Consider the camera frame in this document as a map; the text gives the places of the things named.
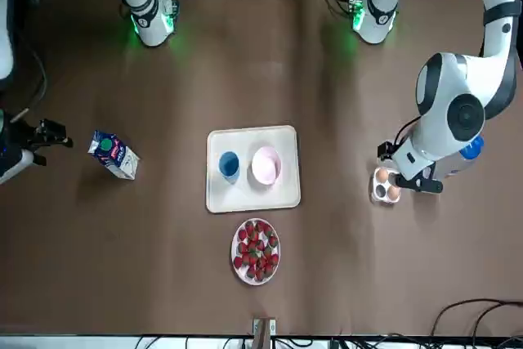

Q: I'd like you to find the clear bottle with blue cap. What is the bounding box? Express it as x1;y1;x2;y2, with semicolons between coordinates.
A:
433;135;486;181

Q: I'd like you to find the aluminium frame post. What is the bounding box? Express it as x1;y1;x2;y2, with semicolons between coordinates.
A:
250;316;278;349

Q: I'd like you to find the blue white milk carton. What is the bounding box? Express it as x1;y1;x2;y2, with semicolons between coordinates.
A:
87;129;141;181

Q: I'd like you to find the blue plastic cup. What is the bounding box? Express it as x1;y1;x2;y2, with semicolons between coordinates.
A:
218;151;241;185

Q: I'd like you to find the white rectangular tray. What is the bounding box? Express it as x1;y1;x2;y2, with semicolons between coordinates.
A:
205;124;302;214

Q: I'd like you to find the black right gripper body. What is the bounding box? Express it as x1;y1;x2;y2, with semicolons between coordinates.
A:
0;114;42;164

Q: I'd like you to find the pink plastic bowl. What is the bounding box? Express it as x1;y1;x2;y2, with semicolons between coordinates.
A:
250;145;283;186

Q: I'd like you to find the white round plate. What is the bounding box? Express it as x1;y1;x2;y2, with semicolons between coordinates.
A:
230;217;282;286

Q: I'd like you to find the black desk cable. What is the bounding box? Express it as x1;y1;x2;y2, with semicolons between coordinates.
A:
431;298;523;349

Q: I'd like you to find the clear plastic egg carton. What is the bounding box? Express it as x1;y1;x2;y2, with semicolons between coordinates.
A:
369;165;402;206

